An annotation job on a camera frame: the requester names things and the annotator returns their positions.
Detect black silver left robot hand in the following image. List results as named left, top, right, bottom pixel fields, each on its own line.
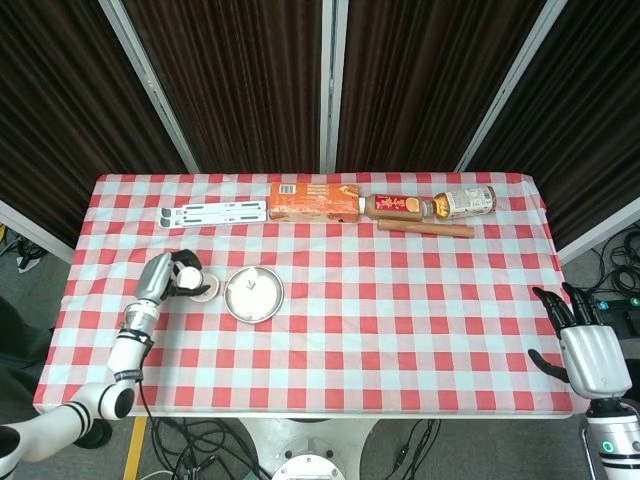
left=135, top=248, right=212, bottom=305

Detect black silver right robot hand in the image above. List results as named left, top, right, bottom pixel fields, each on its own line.
left=528, top=282, right=634, bottom=400

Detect white paper cup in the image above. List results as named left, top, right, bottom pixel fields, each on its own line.
left=175, top=266, right=221, bottom=304

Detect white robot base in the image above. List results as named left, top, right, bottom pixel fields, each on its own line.
left=239, top=417, right=381, bottom=480

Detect round metal plate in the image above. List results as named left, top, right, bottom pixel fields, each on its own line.
left=223, top=265, right=285, bottom=325

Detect black power strip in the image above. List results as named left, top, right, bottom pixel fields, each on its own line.
left=592, top=295, right=640, bottom=316

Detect white folding stand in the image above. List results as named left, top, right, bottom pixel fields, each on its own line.
left=157, top=199, right=269, bottom=230

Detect orange cardboard box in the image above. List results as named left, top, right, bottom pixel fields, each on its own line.
left=268, top=182, right=362, bottom=224

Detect dark brown partition panel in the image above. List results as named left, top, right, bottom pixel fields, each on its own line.
left=335, top=0, right=549, bottom=174
left=122, top=0, right=326, bottom=174
left=0, top=0, right=187, bottom=249
left=469, top=0, right=640, bottom=251

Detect white label tea bottle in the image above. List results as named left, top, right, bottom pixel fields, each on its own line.
left=430, top=185, right=499, bottom=221

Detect wooden rolling pin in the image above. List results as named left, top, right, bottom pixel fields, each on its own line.
left=377, top=218, right=475, bottom=240

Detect red white checkered tablecloth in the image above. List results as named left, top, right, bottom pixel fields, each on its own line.
left=32, top=172, right=591, bottom=416

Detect red label drink bottle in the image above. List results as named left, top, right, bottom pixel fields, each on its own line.
left=358, top=193, right=435, bottom=221

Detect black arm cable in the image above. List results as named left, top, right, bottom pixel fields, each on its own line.
left=118, top=324, right=157, bottom=419

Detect black floor cables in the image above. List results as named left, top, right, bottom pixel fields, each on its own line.
left=589, top=232, right=640, bottom=301
left=139, top=414, right=274, bottom=480

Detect white partition post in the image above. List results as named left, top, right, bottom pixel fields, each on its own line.
left=454, top=0, right=569, bottom=174
left=99, top=0, right=201, bottom=174
left=319, top=0, right=350, bottom=174

